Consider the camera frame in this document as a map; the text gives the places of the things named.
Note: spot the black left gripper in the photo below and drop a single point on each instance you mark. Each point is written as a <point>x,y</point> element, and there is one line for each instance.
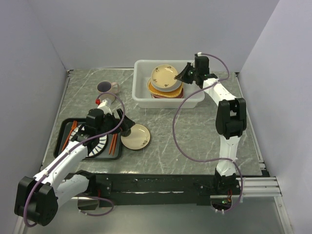
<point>126,125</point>

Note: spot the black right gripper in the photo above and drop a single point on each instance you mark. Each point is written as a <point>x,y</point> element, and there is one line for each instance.
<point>183,76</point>

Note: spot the white ceramic bowl plate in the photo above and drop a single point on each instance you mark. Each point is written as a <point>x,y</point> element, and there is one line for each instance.
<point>179,86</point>

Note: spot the woven bamboo plate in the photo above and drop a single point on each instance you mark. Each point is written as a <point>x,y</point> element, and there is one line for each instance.
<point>172,94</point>

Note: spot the small beige floral plate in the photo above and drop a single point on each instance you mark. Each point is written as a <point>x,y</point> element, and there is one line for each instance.
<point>163,77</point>

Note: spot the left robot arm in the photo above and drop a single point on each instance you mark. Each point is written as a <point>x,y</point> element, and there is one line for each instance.
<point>39,197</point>

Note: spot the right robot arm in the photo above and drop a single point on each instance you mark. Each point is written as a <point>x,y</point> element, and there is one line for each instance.
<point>231,116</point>

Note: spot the white plastic bin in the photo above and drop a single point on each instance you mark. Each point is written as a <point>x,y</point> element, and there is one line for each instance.
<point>140,93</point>

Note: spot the orange chopstick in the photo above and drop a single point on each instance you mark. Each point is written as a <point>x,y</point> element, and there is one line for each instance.
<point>114,143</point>
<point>110,146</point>

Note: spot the beige plate, black calligraphy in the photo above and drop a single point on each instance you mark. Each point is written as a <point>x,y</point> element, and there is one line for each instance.
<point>138,138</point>

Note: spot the white blue striped plate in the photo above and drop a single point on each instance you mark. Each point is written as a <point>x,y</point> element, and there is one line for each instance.
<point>98,149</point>

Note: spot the beige ceramic mug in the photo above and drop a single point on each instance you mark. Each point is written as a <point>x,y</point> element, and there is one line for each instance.
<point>109,88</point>

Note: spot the black serving tray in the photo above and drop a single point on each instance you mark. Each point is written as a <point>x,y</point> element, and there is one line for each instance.
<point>64,131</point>

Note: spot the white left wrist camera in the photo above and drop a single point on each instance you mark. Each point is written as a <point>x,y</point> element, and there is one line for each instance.
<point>104,105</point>

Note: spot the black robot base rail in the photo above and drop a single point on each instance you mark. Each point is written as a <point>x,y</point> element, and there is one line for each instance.
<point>145,189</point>

